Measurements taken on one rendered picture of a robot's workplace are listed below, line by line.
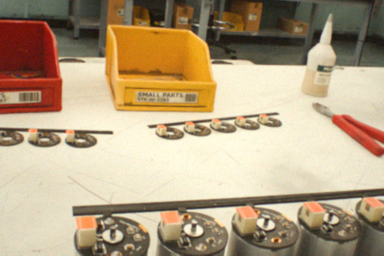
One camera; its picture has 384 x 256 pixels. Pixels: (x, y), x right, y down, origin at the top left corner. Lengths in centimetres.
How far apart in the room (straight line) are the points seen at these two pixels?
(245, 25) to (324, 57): 425
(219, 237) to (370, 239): 7
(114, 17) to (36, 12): 79
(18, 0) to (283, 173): 428
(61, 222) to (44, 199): 3
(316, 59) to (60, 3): 412
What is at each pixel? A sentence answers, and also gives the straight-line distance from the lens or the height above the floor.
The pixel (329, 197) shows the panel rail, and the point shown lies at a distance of 20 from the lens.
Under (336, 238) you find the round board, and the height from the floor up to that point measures 81.
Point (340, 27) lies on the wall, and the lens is 610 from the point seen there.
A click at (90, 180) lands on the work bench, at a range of 31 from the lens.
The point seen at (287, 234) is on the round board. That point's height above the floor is 81.
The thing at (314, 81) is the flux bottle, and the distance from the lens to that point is 57.
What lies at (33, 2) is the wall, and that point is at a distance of 456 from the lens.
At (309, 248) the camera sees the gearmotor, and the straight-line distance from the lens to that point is 18.
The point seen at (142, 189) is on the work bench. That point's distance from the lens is 30.
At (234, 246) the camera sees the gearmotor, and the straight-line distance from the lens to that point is 17.
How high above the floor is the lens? 90
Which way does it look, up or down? 20 degrees down
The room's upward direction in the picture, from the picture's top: 7 degrees clockwise
